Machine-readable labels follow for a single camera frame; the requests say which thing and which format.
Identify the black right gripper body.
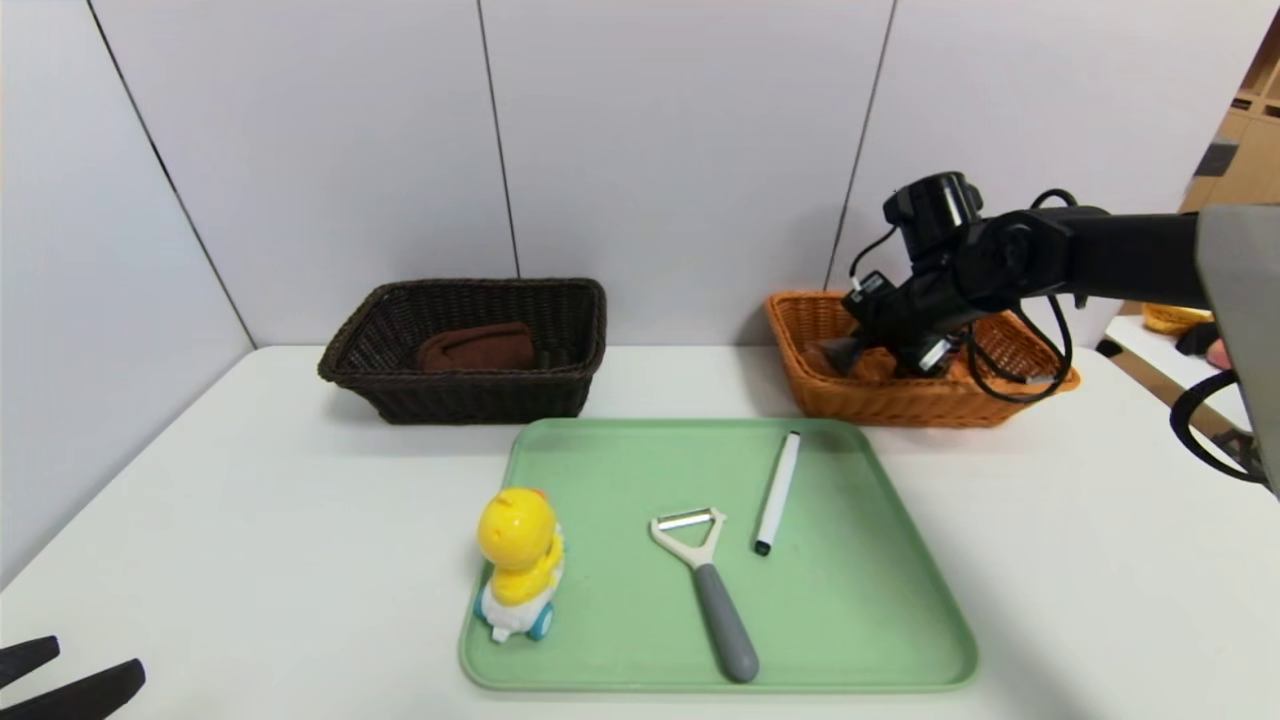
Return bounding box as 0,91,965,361
841,270,964,364

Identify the brown towel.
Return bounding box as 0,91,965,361
415,321,536,373

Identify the orange wicker basket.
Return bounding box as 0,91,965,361
765,290,1081,429

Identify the dark brown wicker basket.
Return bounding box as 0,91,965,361
317,278,608,426

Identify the white marker pen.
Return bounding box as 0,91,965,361
752,431,802,556

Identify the white side table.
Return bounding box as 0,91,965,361
1103,315,1251,436

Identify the green plastic tray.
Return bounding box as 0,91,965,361
459,417,979,693

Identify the yellow duck toy car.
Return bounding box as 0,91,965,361
473,486,566,643

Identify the wooden cabinet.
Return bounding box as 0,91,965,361
1180,10,1280,211

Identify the thin black camera cable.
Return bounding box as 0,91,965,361
850,228,898,286

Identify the thick black wrist cable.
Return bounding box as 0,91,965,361
965,188,1076,403

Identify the black shoulder cable loop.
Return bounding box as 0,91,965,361
1170,370,1266,486

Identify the grey handled white peeler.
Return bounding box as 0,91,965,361
648,507,759,684

